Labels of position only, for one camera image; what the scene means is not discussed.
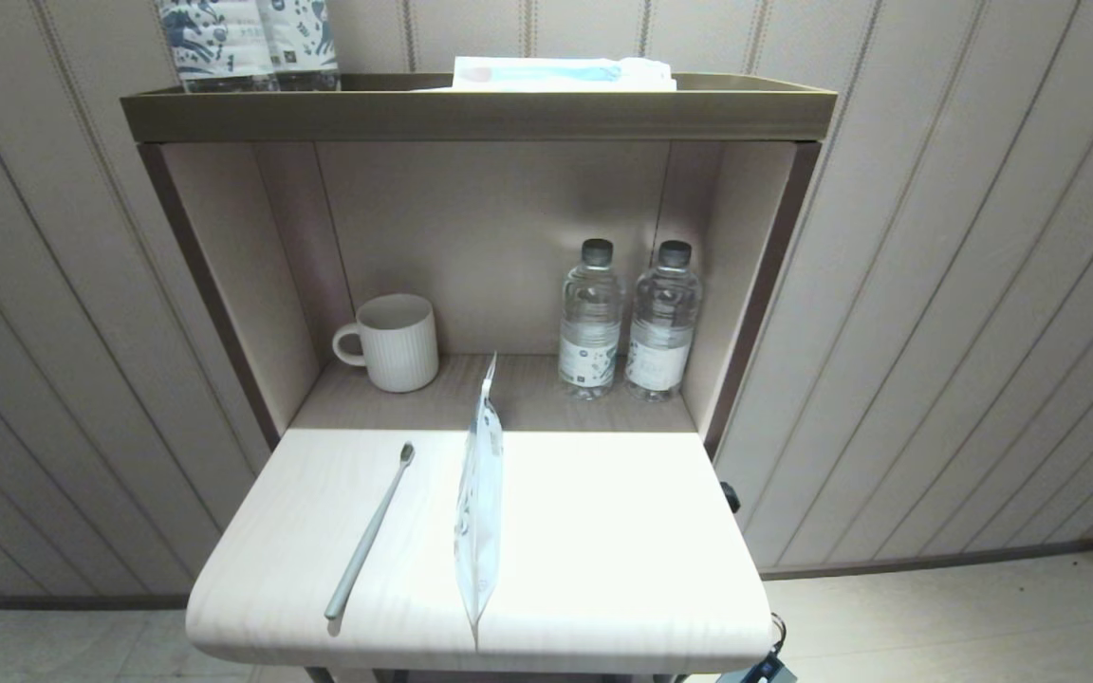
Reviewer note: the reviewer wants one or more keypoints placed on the beige wooden shelf cabinet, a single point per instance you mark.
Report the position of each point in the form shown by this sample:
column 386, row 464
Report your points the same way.
column 471, row 114

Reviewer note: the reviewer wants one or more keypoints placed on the blue white patterned package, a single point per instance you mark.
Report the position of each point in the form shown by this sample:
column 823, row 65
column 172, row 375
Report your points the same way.
column 210, row 43
column 305, row 38

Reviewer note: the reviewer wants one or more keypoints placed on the black device with blue label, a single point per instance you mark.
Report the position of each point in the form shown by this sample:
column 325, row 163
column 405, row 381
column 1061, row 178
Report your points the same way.
column 765, row 669

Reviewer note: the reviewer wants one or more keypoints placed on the black table knob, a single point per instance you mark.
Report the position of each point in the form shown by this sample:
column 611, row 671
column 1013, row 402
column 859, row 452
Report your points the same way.
column 730, row 496

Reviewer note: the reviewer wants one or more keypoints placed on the clear water bottle black cap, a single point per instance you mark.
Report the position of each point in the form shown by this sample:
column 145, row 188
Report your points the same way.
column 590, row 323
column 663, row 323

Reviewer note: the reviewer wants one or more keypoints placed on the white blue flat packet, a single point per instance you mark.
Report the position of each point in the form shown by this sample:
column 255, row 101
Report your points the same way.
column 556, row 74

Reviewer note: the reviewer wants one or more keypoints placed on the white blue-patterned plastic pouch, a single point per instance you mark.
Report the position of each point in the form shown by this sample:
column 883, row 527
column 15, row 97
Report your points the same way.
column 480, row 493

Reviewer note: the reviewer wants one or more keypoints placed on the grey toothbrush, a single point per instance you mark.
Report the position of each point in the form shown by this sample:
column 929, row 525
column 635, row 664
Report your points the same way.
column 366, row 541

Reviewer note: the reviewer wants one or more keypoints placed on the white ribbed ceramic mug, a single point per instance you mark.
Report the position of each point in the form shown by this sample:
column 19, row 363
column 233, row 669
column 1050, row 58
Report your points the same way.
column 399, row 346

